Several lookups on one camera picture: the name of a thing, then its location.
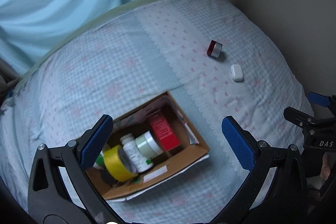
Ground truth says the white pill bottle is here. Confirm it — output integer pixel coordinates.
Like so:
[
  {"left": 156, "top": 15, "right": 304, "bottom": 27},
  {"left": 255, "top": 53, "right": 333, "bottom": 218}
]
[{"left": 120, "top": 134, "right": 153, "bottom": 173}]

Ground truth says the pale green cream jar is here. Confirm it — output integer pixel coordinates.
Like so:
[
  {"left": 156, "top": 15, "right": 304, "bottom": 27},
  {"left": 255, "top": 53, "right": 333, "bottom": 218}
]
[{"left": 135, "top": 131, "right": 163, "bottom": 160}]

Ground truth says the person's right hand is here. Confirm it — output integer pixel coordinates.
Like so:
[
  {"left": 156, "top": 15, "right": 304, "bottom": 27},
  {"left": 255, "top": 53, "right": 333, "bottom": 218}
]
[{"left": 320, "top": 153, "right": 331, "bottom": 181}]

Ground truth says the red Marubi cosmetic box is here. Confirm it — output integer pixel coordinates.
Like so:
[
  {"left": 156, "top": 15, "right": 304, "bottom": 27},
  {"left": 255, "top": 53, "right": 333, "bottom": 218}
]
[{"left": 146, "top": 110, "right": 181, "bottom": 152}]

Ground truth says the green label white jar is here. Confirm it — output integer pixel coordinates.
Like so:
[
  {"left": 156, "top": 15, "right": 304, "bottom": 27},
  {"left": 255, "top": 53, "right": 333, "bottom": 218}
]
[{"left": 93, "top": 152, "right": 105, "bottom": 170}]

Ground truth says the white earbuds case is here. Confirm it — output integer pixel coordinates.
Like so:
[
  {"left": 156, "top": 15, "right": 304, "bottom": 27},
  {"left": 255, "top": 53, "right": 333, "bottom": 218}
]
[{"left": 230, "top": 64, "right": 244, "bottom": 82}]

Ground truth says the black round lid jar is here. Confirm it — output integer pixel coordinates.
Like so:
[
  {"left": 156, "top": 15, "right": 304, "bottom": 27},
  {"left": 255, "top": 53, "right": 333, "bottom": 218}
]
[{"left": 101, "top": 168, "right": 118, "bottom": 187}]

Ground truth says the brown cardboard box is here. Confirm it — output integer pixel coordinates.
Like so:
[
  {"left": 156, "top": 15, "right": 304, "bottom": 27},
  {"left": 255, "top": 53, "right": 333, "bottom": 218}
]
[{"left": 86, "top": 91, "right": 210, "bottom": 202}]

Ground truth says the red silver cream jar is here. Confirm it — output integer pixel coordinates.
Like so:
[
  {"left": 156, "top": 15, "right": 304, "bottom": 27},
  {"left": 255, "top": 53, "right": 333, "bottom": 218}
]
[{"left": 207, "top": 40, "right": 223, "bottom": 58}]

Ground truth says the yellow tape roll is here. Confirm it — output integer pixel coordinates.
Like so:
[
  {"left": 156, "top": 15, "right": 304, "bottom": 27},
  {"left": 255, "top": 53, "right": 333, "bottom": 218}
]
[{"left": 103, "top": 145, "right": 138, "bottom": 182}]

